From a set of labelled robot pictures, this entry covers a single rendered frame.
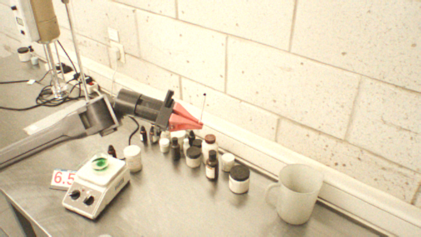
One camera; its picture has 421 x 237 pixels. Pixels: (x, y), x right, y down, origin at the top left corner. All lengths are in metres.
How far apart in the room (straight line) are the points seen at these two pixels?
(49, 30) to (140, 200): 0.68
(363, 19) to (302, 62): 0.21
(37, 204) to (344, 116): 1.00
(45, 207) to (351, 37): 1.05
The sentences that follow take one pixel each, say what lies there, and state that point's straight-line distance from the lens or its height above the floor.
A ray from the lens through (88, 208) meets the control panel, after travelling 1.21.
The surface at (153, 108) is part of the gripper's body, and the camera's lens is 0.82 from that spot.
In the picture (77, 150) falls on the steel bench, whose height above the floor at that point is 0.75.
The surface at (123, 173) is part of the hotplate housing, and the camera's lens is 1.26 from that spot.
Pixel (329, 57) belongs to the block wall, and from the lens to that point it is 1.05.
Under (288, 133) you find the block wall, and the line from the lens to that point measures 1.23.
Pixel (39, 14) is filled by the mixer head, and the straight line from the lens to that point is 1.41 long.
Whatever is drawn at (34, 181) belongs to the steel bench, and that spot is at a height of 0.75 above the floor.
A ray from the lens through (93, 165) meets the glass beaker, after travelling 1.20.
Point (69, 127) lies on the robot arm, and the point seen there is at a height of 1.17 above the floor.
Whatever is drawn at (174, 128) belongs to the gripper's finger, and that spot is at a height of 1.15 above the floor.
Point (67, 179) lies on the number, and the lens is 1.35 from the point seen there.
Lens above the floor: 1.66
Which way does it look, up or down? 35 degrees down
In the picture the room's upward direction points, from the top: straight up
